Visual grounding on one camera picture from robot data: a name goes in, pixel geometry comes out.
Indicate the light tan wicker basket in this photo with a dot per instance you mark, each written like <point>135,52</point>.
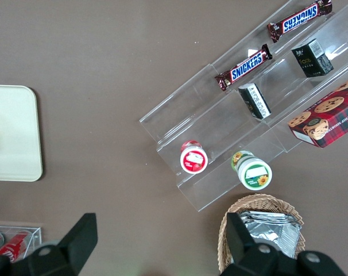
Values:
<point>266,201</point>

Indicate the cream plastic serving tray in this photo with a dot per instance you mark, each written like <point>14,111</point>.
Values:
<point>13,132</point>

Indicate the small black carton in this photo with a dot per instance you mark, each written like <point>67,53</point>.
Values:
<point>255,101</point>
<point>311,59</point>

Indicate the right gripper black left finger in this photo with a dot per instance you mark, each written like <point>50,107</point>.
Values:
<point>76,244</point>

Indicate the Snickers chocolate bar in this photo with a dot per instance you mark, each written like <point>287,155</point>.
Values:
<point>244,67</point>
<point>300,18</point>

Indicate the stack of foil containers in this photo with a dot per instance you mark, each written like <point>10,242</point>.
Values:
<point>274,230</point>

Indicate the clear acrylic bottle rack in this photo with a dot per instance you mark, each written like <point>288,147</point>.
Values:
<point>33,238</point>

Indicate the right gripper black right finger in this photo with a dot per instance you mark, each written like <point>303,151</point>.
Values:
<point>240,244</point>

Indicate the red lid yogurt cup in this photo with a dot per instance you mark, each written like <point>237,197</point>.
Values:
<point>193,160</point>

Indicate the green lid yogurt cup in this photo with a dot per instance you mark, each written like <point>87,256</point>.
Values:
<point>254,174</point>

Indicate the red tartan cookie box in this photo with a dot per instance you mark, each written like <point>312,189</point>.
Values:
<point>326,120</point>

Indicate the clear acrylic step stand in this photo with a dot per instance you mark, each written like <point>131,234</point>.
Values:
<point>208,126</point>
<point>283,74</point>

